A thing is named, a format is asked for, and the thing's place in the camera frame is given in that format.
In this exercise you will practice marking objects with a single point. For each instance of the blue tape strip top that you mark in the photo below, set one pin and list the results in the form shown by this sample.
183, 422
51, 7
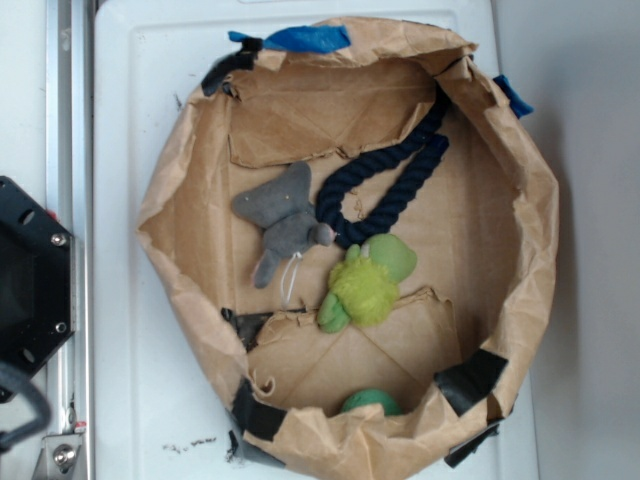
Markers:
321, 39

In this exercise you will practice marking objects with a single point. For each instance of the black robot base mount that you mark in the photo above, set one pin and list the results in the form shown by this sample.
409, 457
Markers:
36, 281

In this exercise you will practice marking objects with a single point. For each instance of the brown paper bag bin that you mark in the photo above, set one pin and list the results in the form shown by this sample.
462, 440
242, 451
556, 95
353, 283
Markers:
469, 320

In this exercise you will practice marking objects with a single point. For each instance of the aluminium rail frame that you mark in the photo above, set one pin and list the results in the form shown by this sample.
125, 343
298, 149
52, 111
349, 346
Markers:
69, 194

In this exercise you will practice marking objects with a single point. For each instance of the green plush turtle toy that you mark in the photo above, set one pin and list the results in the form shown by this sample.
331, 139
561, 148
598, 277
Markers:
364, 286

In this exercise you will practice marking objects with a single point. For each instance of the grey plush mouse toy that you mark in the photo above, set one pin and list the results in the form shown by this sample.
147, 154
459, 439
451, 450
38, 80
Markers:
282, 209

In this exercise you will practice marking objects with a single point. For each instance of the blue tape strip right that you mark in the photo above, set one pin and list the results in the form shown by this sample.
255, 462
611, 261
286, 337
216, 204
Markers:
518, 106

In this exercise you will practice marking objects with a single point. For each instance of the blue tape strip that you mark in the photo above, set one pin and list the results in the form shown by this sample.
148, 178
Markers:
321, 39
518, 106

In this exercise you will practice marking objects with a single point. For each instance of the dark blue rope toy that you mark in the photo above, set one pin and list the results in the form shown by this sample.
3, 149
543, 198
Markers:
423, 149

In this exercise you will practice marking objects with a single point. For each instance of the metal corner bracket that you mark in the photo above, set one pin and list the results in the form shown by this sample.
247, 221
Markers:
62, 457

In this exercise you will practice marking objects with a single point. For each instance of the green ball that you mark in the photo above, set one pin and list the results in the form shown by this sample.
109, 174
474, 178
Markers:
372, 396

